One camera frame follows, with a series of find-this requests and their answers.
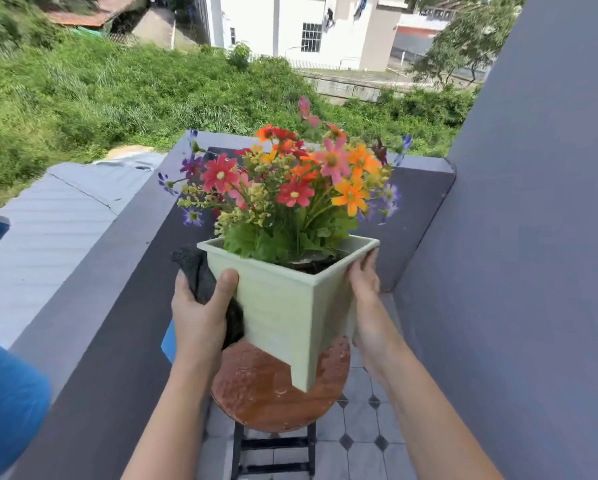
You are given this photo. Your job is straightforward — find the pale green flower pot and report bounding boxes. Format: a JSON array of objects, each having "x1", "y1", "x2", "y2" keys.
[{"x1": 196, "y1": 234, "x2": 381, "y2": 393}]

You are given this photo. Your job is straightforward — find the person's left hand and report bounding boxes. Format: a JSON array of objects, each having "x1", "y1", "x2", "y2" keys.
[{"x1": 171, "y1": 268, "x2": 240, "y2": 375}]

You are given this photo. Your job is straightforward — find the colourful flowers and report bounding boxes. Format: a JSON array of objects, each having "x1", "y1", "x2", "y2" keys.
[{"x1": 158, "y1": 96, "x2": 414, "y2": 268}]

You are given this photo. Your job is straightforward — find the blue tape patch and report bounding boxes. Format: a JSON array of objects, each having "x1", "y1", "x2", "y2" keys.
[{"x1": 160, "y1": 319, "x2": 178, "y2": 365}]

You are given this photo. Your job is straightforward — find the grassy overgrown slope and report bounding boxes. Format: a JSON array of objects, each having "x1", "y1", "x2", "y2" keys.
[{"x1": 0, "y1": 0, "x2": 480, "y2": 213}]

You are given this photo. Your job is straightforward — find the concrete retaining wall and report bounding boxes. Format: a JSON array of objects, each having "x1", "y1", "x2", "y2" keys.
[{"x1": 298, "y1": 69, "x2": 480, "y2": 105}]

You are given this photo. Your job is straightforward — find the grey corrugated roof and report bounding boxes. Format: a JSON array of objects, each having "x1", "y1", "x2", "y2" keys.
[{"x1": 0, "y1": 147, "x2": 168, "y2": 351}]

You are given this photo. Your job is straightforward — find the person's right hand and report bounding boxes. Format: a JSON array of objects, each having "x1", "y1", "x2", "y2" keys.
[{"x1": 347, "y1": 247, "x2": 405, "y2": 375}]

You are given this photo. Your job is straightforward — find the round wooden stool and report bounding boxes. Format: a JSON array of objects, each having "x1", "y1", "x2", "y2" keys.
[{"x1": 210, "y1": 337, "x2": 352, "y2": 480}]

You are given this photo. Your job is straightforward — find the person's left forearm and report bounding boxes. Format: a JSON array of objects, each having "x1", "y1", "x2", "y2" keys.
[{"x1": 121, "y1": 359, "x2": 215, "y2": 480}]

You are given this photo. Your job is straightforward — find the green trees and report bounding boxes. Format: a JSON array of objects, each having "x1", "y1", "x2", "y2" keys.
[{"x1": 408, "y1": 0, "x2": 530, "y2": 85}]

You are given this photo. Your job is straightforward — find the long red-roofed shed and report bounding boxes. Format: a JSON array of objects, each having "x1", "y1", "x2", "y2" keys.
[{"x1": 44, "y1": 0, "x2": 148, "y2": 29}]

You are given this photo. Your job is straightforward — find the tall white building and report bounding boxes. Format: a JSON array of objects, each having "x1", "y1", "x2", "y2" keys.
[{"x1": 194, "y1": 0, "x2": 410, "y2": 71}]

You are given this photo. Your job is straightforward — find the person's right forearm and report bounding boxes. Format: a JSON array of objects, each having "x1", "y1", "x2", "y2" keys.
[{"x1": 374, "y1": 339, "x2": 505, "y2": 480}]

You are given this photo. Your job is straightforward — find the dark grey yellow-trimmed cloth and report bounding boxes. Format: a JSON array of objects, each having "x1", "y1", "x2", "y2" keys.
[{"x1": 172, "y1": 244, "x2": 245, "y2": 351}]

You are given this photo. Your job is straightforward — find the blue plastic watering can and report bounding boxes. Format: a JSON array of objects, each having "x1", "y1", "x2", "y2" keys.
[{"x1": 0, "y1": 213, "x2": 52, "y2": 480}]

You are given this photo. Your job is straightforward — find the low red-trimmed building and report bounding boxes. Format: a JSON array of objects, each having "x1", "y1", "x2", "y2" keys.
[{"x1": 391, "y1": 7, "x2": 495, "y2": 81}]

